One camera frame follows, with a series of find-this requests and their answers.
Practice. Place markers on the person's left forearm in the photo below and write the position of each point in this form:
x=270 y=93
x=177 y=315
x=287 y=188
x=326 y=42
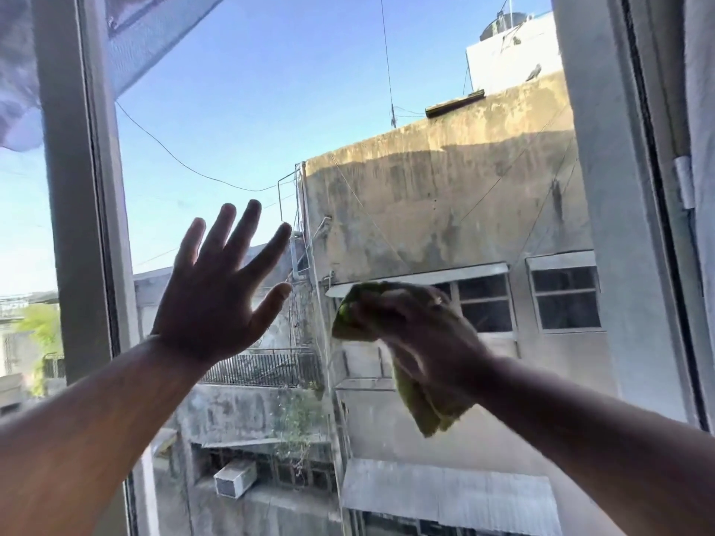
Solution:
x=84 y=435

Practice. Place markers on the corrugated metal awning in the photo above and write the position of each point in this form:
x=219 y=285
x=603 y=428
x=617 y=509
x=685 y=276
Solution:
x=447 y=494

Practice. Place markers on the person's left little finger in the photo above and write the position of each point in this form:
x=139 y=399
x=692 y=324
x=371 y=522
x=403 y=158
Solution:
x=189 y=242

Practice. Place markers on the green leafy tree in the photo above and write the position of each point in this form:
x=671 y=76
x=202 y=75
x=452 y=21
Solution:
x=42 y=326

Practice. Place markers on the person's left middle finger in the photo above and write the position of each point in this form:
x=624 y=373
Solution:
x=243 y=231

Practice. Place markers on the person's left hand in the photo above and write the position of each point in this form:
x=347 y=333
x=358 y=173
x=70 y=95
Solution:
x=204 y=306

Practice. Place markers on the person's right fingers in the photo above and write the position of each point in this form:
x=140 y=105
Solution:
x=391 y=309

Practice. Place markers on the person's left thumb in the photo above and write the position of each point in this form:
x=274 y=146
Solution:
x=271 y=306

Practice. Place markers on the person's right hand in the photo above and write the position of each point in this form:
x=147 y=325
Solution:
x=430 y=340

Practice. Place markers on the white framed building window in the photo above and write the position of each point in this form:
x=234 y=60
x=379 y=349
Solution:
x=565 y=293
x=487 y=304

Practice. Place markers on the white window latch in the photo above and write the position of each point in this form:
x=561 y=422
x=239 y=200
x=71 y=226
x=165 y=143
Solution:
x=685 y=183

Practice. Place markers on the grey window side frame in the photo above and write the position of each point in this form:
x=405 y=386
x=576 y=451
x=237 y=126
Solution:
x=620 y=217

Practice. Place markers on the person's right forearm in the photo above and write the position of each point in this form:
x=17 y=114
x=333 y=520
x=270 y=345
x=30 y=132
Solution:
x=603 y=457

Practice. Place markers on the black rooftop water tank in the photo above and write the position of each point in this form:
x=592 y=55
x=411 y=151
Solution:
x=502 y=25

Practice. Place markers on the black balcony railing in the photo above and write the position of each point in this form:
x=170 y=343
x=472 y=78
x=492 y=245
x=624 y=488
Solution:
x=268 y=367

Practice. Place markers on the grey window mullion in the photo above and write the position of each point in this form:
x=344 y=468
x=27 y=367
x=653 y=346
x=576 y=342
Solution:
x=78 y=217

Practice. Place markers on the white mesh curtain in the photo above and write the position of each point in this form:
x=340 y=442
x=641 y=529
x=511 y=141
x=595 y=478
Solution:
x=134 y=33

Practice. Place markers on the white window awning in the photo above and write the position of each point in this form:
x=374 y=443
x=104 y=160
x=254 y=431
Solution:
x=469 y=272

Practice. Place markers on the green cleaning cloth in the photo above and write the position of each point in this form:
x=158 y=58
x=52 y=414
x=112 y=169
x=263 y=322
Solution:
x=427 y=410

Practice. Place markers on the climbing balcony plant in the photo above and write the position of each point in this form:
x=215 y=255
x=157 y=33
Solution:
x=299 y=421

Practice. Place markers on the white rooftop structure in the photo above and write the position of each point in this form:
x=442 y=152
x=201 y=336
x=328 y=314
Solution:
x=514 y=61

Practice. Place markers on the white air conditioner unit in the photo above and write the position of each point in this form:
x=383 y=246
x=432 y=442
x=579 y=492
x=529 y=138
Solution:
x=234 y=480

